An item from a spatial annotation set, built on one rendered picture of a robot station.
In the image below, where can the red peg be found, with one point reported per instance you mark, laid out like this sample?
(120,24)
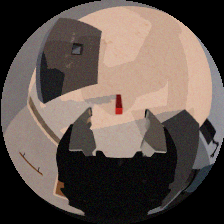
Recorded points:
(118,108)

